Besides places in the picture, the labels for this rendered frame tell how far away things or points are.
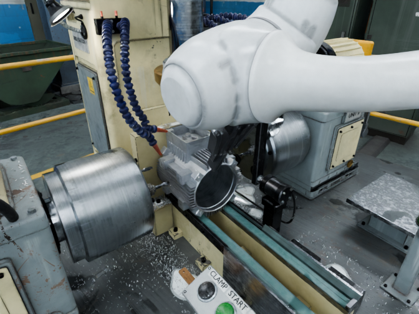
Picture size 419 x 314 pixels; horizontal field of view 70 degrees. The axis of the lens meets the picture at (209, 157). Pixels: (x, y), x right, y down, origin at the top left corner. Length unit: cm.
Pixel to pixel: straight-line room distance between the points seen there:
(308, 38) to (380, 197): 79
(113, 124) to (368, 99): 81
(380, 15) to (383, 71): 353
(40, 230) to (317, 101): 54
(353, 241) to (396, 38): 294
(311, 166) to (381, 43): 280
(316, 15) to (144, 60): 65
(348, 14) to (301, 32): 350
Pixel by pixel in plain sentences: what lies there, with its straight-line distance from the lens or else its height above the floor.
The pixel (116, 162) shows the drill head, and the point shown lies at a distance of 75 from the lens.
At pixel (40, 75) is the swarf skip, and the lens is 487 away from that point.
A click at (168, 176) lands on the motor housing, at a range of 92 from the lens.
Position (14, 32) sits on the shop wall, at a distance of 585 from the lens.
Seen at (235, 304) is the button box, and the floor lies 107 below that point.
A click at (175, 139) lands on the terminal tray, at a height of 113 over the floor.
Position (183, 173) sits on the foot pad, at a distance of 83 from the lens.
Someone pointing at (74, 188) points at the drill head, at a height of 115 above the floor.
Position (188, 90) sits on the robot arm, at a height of 143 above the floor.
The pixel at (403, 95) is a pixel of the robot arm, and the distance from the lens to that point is 33.
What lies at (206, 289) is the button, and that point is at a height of 107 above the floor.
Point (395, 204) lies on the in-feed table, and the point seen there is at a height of 92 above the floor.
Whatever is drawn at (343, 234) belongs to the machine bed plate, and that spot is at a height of 80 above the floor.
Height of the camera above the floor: 151
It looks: 29 degrees down
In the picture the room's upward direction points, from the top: straight up
